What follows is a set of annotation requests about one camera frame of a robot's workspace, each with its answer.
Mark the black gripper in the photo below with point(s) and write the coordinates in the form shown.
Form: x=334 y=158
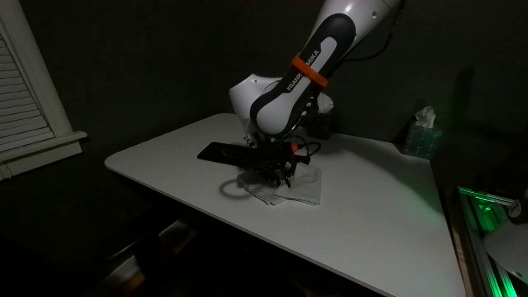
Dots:
x=278 y=158

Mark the white cloth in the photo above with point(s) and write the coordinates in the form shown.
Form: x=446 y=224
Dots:
x=304 y=186

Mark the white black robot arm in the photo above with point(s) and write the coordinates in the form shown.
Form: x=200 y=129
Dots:
x=273 y=108

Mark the black rectangular device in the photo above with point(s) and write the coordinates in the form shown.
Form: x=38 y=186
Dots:
x=228 y=154

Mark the window with white blinds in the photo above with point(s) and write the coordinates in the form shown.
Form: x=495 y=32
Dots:
x=33 y=126

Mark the aluminium frame rail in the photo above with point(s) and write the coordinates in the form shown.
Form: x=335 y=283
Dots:
x=491 y=240

